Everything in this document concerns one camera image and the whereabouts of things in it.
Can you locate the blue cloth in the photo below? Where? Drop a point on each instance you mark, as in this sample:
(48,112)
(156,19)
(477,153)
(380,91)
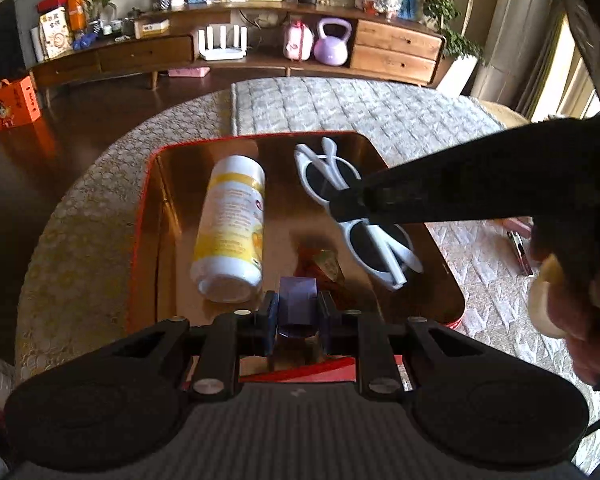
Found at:
(86,41)

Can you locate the white quilted mat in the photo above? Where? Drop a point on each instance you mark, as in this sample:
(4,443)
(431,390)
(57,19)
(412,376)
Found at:
(355,105)

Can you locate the person's right hand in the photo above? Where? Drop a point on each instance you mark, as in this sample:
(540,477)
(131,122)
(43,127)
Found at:
(575,330)

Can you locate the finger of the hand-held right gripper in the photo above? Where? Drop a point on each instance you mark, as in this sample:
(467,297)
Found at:
(350,205)

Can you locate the white and yellow bottle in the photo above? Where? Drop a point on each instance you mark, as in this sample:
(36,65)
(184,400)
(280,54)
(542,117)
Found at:
(230,220)

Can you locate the white and yellow snack box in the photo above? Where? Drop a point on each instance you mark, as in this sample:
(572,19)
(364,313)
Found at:
(55,35)

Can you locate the long wooden cabinet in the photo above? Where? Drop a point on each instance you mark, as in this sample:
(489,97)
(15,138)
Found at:
(145,52)

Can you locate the white sunglasses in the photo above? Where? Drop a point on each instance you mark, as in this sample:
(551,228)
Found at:
(320,176)

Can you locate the beige curtain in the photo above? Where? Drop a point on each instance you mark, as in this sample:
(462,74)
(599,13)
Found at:
(515,35)

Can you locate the red and gold wrapped packet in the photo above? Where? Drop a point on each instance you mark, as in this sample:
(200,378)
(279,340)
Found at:
(325,262)

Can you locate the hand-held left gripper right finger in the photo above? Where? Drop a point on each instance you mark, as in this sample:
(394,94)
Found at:
(326,322)

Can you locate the purple kettlebell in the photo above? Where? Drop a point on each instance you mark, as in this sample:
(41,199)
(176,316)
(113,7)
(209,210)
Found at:
(331,49)

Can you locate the orange carton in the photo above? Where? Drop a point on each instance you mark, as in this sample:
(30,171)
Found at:
(12,107)

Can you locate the red tray with gold interior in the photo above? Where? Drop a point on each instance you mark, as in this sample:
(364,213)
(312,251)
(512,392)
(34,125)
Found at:
(180,210)

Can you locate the tall potted plant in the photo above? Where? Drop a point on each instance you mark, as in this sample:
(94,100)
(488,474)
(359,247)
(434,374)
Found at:
(452,45)

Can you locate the orange and red boxes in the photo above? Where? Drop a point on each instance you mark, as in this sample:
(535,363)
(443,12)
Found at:
(72,10)

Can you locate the light wooden drawer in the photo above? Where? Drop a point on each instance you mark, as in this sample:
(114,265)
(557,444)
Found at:
(395,65)
(397,39)

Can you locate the flat pink box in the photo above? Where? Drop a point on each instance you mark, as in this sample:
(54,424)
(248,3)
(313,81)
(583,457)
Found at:
(189,72)

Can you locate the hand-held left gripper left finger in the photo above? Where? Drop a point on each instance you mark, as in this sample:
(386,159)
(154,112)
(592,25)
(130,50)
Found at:
(270,322)

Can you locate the white router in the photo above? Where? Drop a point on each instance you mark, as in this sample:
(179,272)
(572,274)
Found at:
(221,47)

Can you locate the small wooden box white label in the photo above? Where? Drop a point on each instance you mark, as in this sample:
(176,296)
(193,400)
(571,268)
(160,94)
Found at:
(152,27)

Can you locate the pink bag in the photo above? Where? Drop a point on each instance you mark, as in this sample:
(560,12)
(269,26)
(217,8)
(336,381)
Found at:
(296,42)

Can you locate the red clip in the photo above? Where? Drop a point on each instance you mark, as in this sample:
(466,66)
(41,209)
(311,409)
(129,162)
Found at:
(522,260)

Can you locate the black refrigerator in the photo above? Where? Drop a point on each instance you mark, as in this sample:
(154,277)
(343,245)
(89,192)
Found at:
(5,40)

